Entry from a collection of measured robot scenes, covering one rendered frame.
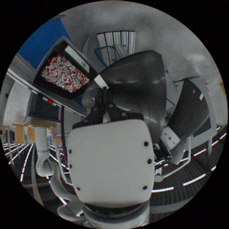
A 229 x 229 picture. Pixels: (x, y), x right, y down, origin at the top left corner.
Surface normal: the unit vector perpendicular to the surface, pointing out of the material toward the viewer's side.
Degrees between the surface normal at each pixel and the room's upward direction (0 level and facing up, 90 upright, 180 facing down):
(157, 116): 47
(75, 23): 0
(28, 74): 90
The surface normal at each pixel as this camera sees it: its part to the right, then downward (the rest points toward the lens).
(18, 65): 0.98, -0.18
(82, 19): 0.16, 0.96
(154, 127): -0.49, 0.65
